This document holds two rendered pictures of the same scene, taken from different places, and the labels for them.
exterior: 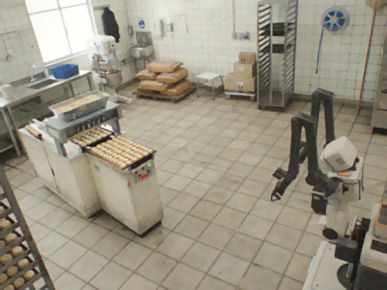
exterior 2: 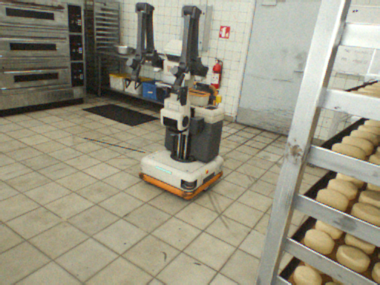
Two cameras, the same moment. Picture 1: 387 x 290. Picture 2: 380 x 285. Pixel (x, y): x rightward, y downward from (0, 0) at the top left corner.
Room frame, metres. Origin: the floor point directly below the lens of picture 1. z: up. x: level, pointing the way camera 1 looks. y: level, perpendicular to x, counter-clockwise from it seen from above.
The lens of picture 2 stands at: (1.79, 1.63, 1.49)
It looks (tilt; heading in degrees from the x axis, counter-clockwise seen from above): 21 degrees down; 265
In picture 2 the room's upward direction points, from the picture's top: 6 degrees clockwise
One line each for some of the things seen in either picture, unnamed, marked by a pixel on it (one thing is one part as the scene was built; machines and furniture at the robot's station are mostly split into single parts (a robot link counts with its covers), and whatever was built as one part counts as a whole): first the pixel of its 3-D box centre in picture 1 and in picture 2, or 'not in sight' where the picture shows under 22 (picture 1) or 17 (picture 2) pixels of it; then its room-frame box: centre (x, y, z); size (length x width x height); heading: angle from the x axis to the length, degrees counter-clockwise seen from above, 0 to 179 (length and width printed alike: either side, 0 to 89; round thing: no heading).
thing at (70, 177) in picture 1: (79, 160); not in sight; (3.62, 1.43, 0.42); 1.28 x 0.72 x 0.84; 44
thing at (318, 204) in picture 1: (326, 191); (172, 90); (1.80, -0.88, 0.99); 0.28 x 0.16 x 0.22; 144
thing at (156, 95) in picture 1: (165, 91); not in sight; (6.91, 0.45, 0.06); 1.20 x 0.80 x 0.11; 57
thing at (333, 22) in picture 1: (331, 41); not in sight; (5.47, -2.47, 1.10); 0.41 x 0.17 x 1.10; 54
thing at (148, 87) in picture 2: not in sight; (156, 89); (2.11, -3.96, 0.36); 0.47 x 0.38 x 0.26; 56
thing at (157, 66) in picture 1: (164, 66); not in sight; (6.90, 0.39, 0.62); 0.72 x 0.42 x 0.17; 61
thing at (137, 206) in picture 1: (125, 185); not in sight; (2.92, 0.74, 0.45); 0.70 x 0.34 x 0.90; 44
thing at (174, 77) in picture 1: (173, 74); not in sight; (6.74, 0.22, 0.47); 0.72 x 0.42 x 0.17; 150
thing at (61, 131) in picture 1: (87, 127); not in sight; (3.28, 1.10, 1.01); 0.72 x 0.33 x 0.34; 134
